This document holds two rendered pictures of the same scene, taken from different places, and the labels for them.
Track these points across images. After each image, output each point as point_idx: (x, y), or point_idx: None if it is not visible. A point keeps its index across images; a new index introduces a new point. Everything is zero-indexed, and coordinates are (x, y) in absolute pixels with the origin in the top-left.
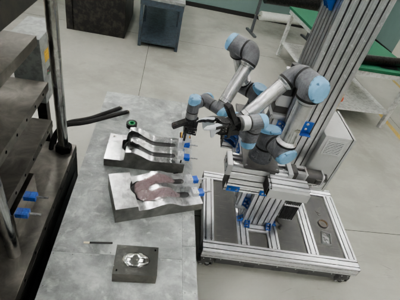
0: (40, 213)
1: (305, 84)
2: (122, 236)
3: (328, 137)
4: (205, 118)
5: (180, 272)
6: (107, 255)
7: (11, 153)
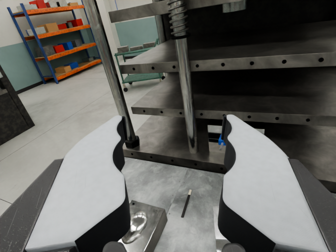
0: (220, 148)
1: None
2: (189, 230)
3: None
4: (256, 140)
5: None
6: (167, 210)
7: (276, 103)
